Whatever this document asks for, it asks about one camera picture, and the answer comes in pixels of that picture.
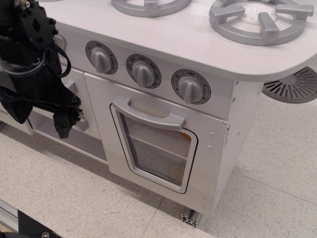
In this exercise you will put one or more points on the white oven door with window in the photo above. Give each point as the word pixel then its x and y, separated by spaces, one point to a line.
pixel 180 165

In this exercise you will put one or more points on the grey right stove knob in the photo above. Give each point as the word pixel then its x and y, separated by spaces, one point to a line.
pixel 191 86

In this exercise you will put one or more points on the grey slotted round plate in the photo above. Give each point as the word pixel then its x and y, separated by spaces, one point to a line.
pixel 299 87

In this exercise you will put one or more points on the grey oven door handle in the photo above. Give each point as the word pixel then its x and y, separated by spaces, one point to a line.
pixel 170 122

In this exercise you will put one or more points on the grey left stove knob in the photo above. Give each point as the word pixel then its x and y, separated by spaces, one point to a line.
pixel 101 57

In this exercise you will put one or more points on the grey left burner grate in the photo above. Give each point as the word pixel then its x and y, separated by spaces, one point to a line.
pixel 150 8

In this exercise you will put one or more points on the grey middle stove knob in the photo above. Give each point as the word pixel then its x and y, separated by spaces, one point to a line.
pixel 143 71

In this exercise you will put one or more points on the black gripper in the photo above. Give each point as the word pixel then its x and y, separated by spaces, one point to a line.
pixel 39 84

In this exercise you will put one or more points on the grey stove knob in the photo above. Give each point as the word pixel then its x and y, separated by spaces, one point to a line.
pixel 101 57
pixel 143 71
pixel 191 86

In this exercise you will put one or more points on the aluminium extrusion rail under stove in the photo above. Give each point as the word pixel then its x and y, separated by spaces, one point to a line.
pixel 191 217

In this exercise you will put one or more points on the grey right burner grate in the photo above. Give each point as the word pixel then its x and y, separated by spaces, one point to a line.
pixel 251 23

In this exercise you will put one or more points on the grey cabinet door handle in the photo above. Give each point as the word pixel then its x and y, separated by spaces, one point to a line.
pixel 82 124

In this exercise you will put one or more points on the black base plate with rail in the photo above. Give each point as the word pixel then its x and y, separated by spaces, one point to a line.
pixel 16 224

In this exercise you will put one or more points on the grey burner grate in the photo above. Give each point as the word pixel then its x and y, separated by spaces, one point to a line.
pixel 150 8
pixel 251 23

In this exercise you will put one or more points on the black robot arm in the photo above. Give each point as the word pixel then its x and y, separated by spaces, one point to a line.
pixel 27 34

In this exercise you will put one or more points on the white toy kitchen body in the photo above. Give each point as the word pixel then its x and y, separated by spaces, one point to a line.
pixel 235 72

